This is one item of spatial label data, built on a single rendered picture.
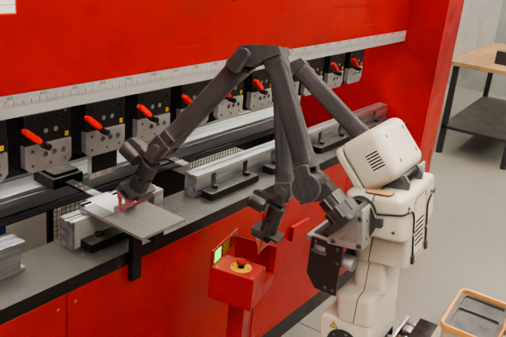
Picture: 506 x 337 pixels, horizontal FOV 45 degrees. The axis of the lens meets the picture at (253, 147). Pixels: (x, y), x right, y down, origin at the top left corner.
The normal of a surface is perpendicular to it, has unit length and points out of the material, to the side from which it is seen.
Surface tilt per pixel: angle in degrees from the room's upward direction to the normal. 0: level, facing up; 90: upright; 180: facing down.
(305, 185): 79
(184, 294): 90
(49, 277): 0
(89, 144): 90
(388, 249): 90
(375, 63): 90
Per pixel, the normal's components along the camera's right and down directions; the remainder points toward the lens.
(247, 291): -0.40, 0.27
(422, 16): -0.60, 0.22
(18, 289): 0.10, -0.94
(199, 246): 0.80, 0.27
